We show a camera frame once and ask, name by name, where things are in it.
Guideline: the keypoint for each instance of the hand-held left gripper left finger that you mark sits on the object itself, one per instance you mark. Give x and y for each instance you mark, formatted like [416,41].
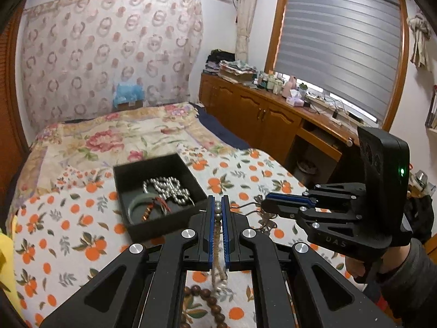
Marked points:
[212,232]

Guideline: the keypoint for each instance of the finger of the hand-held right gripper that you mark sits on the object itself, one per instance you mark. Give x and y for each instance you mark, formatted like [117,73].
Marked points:
[286,196]
[283,207]

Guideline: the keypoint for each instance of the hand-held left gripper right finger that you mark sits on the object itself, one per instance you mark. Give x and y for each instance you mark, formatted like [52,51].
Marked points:
[224,232]

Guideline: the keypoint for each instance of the black square box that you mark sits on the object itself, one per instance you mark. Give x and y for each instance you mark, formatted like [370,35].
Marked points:
[160,222]

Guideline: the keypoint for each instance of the green jade bangle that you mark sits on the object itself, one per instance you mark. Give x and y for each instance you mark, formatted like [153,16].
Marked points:
[136,202]

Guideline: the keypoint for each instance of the person's right forearm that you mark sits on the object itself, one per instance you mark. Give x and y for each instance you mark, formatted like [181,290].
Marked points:
[409,276]

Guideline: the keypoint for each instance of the person's right hand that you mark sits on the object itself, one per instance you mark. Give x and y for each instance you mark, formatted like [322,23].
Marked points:
[353,268]

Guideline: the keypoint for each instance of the black bag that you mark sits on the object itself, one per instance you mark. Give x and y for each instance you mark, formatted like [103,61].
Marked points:
[420,218]

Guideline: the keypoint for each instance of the wooden cabinet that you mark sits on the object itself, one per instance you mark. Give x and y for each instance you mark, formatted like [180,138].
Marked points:
[259,112]

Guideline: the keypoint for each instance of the dark blue blanket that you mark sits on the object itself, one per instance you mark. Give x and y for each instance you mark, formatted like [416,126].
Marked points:
[222,129]

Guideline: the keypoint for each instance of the pink tissue box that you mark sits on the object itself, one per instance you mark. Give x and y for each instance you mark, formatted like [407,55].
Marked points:
[294,98]

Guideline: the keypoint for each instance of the white power strip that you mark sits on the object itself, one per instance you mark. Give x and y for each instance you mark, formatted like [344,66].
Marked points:
[324,100]

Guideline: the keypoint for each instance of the pink bottle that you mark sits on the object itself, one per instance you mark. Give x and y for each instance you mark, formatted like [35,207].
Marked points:
[292,83]

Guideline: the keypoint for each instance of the row of small bottles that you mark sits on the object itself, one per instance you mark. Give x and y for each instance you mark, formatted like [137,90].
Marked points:
[269,82]

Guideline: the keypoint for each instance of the orange fruit print cloth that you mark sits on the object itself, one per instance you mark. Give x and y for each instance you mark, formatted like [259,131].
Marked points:
[75,246]

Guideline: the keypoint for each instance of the stack of folded clothes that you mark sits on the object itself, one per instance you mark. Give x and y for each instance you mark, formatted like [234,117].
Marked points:
[235,68]

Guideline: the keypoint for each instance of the floral bedspread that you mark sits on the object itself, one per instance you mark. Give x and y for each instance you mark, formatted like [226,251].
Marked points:
[109,140]

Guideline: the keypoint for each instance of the grey window blind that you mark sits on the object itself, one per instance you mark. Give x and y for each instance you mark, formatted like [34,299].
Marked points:
[338,47]

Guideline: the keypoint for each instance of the hanging cream cloth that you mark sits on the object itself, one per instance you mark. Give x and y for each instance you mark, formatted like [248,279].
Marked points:
[421,41]

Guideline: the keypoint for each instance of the small cardboard box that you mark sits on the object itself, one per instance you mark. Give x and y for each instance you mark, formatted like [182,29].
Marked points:
[131,105]

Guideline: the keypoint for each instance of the blue plastic bag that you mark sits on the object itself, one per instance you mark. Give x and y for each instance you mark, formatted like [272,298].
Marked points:
[129,92]

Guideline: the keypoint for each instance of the tied cream curtain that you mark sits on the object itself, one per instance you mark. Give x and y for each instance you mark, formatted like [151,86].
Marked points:
[245,17]

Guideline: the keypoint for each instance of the yellow cloth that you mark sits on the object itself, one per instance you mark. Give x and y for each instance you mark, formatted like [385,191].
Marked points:
[6,270]

